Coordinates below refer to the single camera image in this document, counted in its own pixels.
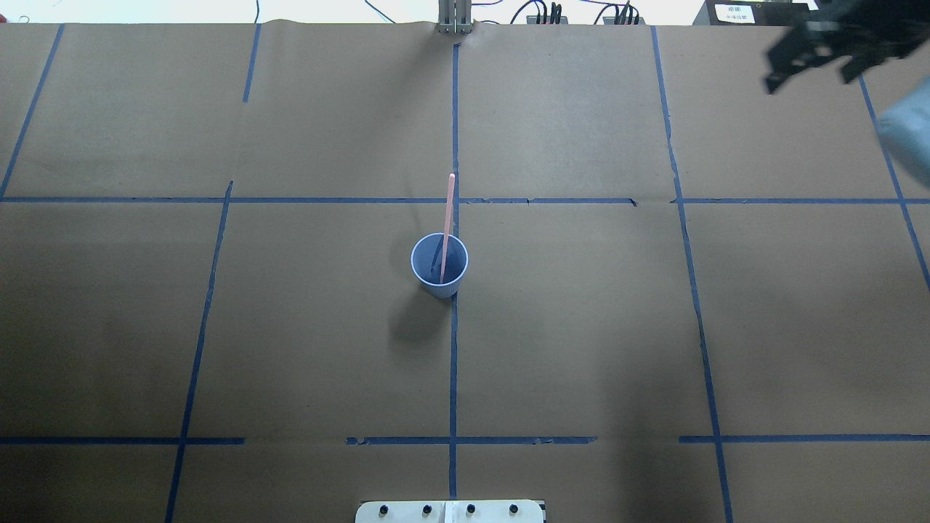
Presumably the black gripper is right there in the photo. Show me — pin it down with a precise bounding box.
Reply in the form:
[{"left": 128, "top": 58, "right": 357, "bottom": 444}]
[{"left": 763, "top": 1, "right": 929, "bottom": 94}]

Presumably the pink chopstick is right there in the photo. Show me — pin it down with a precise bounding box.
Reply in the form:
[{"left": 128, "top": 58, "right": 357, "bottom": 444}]
[{"left": 439, "top": 172, "right": 456, "bottom": 284}]

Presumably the blue ribbed paper cup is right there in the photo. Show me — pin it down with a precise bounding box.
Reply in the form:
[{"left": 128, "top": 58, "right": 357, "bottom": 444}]
[{"left": 410, "top": 232, "right": 469, "bottom": 300}]

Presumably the black box with label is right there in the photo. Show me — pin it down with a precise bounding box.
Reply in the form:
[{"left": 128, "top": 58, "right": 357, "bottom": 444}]
[{"left": 692, "top": 1, "right": 818, "bottom": 27}]

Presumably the right terminal connector block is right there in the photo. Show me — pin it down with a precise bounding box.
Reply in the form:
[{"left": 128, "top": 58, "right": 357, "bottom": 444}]
[{"left": 598, "top": 2, "right": 644, "bottom": 25}]

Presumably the terminal connector block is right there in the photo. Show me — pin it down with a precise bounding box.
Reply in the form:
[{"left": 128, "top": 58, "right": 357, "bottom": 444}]
[
  {"left": 598, "top": 2, "right": 644, "bottom": 25},
  {"left": 518, "top": 1, "right": 568, "bottom": 25}
]

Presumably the left terminal connector block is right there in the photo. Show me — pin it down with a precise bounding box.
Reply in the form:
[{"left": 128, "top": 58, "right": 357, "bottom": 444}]
[{"left": 518, "top": 1, "right": 568, "bottom": 25}]

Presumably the aluminium frame post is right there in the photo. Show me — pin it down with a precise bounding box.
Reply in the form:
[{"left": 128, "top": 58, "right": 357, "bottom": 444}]
[{"left": 436, "top": 0, "right": 474, "bottom": 34}]

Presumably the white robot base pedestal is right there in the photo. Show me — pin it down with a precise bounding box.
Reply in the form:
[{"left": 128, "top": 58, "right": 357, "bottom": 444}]
[{"left": 355, "top": 499, "right": 548, "bottom": 522}]

